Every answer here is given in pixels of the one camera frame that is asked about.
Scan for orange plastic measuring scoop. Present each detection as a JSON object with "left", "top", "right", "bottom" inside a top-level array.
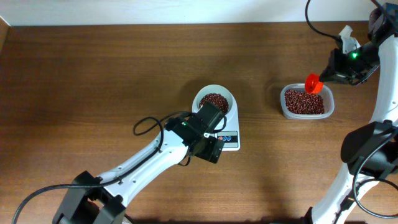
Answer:
[{"left": 305, "top": 73, "right": 323, "bottom": 94}]

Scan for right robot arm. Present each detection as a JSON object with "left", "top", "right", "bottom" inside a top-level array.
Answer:
[{"left": 301, "top": 1, "right": 397, "bottom": 224}]

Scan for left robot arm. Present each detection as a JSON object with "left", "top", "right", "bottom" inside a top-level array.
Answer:
[{"left": 52, "top": 103, "right": 227, "bottom": 223}]

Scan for white digital kitchen scale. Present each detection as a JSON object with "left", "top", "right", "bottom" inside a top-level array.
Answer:
[{"left": 210, "top": 96, "right": 241, "bottom": 151}]

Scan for red beans in bowl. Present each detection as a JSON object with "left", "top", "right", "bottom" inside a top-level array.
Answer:
[{"left": 199, "top": 93, "right": 229, "bottom": 114}]

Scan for white round bowl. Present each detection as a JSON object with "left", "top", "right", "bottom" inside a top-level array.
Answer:
[{"left": 192, "top": 85, "right": 237, "bottom": 120}]

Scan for red adzuki beans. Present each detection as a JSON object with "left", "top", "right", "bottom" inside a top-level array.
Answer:
[{"left": 284, "top": 90, "right": 325, "bottom": 115}]

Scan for clear plastic food container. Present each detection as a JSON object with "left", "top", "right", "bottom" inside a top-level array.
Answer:
[{"left": 280, "top": 83, "right": 335, "bottom": 120}]

